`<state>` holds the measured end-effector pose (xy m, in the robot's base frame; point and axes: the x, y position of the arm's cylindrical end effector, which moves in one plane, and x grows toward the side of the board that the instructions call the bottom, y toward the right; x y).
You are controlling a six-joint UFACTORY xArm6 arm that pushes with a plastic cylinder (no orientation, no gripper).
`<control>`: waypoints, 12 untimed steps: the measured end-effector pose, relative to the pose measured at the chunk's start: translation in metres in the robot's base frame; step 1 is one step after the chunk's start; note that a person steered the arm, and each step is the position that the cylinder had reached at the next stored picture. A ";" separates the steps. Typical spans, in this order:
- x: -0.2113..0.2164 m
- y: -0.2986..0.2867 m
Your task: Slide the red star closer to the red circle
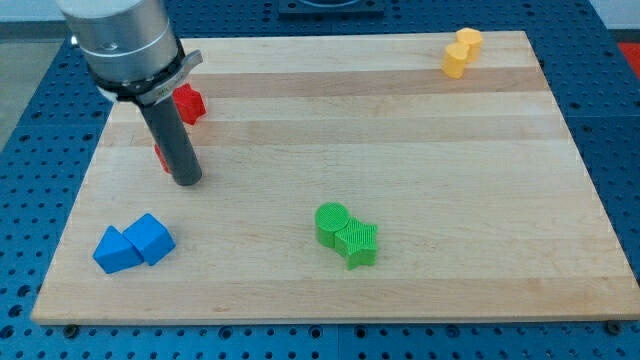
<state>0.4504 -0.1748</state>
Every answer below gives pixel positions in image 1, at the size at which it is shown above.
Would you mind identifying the yellow heart block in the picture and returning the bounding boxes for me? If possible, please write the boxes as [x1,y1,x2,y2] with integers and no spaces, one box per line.
[441,42,470,79]

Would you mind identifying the red circle block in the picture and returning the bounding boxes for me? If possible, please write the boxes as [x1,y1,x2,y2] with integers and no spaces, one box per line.
[153,144,172,174]

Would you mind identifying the yellow hexagon block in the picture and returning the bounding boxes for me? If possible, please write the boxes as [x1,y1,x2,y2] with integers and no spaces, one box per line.
[456,27,483,63]

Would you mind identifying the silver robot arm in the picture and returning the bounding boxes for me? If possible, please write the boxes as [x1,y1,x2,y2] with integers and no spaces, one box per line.
[57,0,203,186]

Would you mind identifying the blue triangle block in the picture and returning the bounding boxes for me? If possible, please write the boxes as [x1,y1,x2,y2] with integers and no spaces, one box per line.
[93,226,143,274]

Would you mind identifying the green circle block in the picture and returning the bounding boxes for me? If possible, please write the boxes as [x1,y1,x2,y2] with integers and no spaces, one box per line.
[314,202,350,248]

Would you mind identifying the red star block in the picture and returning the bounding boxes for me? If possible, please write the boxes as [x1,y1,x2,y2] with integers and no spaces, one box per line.
[172,84,207,125]

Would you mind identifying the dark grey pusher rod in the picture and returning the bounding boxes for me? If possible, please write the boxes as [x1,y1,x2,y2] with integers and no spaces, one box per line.
[139,97,202,186]

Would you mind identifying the blue cube block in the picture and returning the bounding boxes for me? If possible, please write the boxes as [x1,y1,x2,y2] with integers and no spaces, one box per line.
[123,213,176,266]

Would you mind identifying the wooden board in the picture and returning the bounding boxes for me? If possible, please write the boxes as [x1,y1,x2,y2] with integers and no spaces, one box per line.
[31,31,639,325]

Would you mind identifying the green star block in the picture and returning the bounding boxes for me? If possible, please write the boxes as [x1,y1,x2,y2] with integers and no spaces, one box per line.
[334,218,378,270]

